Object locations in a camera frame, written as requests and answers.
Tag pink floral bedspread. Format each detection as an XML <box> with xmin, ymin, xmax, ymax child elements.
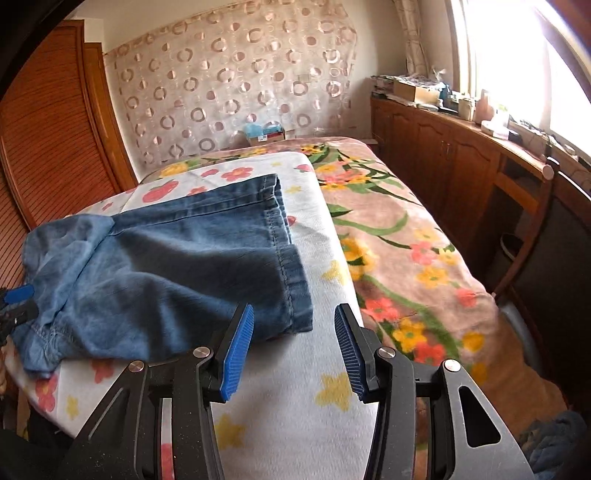
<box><xmin>142</xmin><ymin>136</ymin><xmax>567</xmax><ymax>480</ymax></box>

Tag cardboard box on cabinet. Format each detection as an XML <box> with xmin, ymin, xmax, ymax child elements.
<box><xmin>393</xmin><ymin>79</ymin><xmax>441</xmax><ymax>105</ymax></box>

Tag white cup on cabinet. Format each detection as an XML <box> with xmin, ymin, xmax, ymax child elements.
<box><xmin>458</xmin><ymin>97</ymin><xmax>476</xmax><ymax>122</ymax></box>

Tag brown wooden wardrobe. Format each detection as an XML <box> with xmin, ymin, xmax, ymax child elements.
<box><xmin>1</xmin><ymin>20</ymin><xmax>137</xmax><ymax>287</ymax></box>

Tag blue denim pants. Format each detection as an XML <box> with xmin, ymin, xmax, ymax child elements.
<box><xmin>12</xmin><ymin>175</ymin><xmax>312</xmax><ymax>377</ymax></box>

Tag long wooden side cabinet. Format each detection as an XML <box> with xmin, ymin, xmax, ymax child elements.
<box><xmin>370</xmin><ymin>96</ymin><xmax>590</xmax><ymax>290</ymax></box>

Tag pink bottle on cabinet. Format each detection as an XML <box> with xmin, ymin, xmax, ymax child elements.
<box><xmin>474</xmin><ymin>89</ymin><xmax>495</xmax><ymax>125</ymax></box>

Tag wooden chair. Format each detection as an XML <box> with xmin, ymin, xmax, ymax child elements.
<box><xmin>489</xmin><ymin>156</ymin><xmax>591</xmax><ymax>388</ymax></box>

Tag white floral towel blanket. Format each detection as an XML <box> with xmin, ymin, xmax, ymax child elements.
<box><xmin>1</xmin><ymin>173</ymin><xmax>353</xmax><ymax>479</ymax></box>

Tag circle patterned sheer curtain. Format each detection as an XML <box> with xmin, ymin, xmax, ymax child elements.
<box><xmin>104</xmin><ymin>1</ymin><xmax>358</xmax><ymax>173</ymax></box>

